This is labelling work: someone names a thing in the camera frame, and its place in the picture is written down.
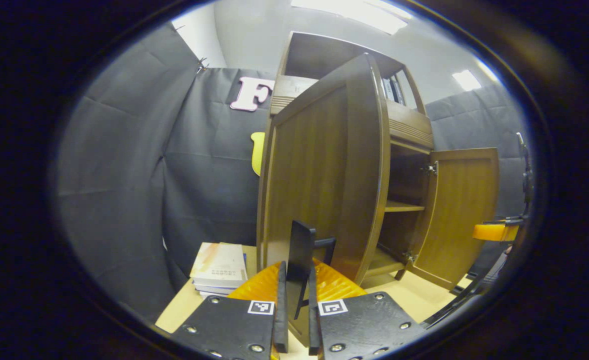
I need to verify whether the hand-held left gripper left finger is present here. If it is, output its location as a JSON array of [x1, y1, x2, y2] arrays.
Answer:
[[171, 260, 289, 360]]

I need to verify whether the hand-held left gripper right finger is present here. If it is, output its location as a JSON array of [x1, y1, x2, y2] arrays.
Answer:
[[307, 259, 428, 360]]

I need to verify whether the wooden shoe cabinet door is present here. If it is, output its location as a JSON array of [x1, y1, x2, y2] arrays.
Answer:
[[256, 52, 391, 348], [407, 147, 500, 292]]

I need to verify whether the wooden double-door shoe cabinet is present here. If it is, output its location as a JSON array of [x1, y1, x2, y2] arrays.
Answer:
[[269, 31, 438, 282]]

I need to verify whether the small ceiling light panel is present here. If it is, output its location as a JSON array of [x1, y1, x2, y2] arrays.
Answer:
[[452, 69, 483, 92]]

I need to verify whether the dark spine book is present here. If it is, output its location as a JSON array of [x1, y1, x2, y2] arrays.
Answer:
[[390, 75, 406, 106]]

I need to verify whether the black backdrop cloth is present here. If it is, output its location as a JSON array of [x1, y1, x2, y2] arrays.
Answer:
[[57, 22, 530, 321]]

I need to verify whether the large ceiling light panel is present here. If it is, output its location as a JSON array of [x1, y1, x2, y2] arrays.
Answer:
[[290, 0, 409, 36]]

